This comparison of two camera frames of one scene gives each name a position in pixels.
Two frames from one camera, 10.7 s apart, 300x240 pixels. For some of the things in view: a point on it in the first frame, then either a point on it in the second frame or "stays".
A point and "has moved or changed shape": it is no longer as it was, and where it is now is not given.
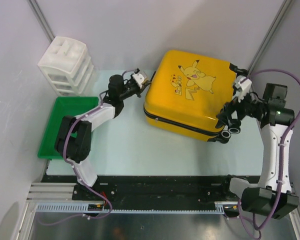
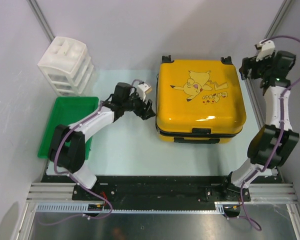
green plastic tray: [63, 106] stays
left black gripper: [147, 84] -> [142, 112]
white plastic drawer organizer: [66, 64] stays
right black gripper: [230, 107] -> [254, 64]
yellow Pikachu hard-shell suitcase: [184, 92] has moved or changed shape
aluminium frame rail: [61, 197] stays
